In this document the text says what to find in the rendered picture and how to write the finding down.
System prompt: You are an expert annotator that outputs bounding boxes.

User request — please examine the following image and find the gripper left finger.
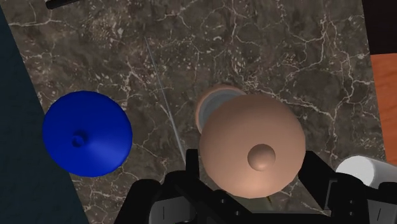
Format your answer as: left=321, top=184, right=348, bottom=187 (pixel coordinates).
left=114, top=148, right=253, bottom=224

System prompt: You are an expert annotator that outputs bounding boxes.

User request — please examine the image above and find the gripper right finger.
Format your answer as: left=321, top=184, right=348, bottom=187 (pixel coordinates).
left=297, top=150, right=397, bottom=224

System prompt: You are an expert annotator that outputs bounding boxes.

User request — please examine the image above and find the white cylinder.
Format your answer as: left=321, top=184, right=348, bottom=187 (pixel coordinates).
left=335, top=155, right=389, bottom=190

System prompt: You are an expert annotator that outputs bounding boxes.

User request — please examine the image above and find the tan cup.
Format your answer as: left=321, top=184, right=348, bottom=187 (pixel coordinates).
left=194, top=83, right=249, bottom=135

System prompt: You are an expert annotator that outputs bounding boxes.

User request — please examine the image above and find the tan round vase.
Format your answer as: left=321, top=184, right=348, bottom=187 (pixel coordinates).
left=198, top=93, right=307, bottom=200

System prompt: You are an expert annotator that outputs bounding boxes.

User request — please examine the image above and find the blue cone-shaped vase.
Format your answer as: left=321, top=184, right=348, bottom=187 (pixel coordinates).
left=42, top=90, right=134, bottom=178

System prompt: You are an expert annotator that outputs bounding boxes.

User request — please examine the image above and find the black bar-shaped object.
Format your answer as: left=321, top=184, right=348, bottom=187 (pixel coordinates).
left=45, top=0, right=79, bottom=10

